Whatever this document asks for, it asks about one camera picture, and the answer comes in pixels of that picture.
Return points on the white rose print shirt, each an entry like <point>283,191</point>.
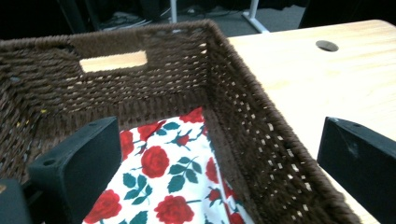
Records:
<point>168,168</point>

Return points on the brown woven basket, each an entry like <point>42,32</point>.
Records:
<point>174,84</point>

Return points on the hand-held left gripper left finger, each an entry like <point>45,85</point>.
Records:
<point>81,161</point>

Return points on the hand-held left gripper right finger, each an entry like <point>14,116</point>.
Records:
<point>361,161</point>

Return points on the round grey table grommet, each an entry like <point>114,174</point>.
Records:
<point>327,45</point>

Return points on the black upright column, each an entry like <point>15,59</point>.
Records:
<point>77,14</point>

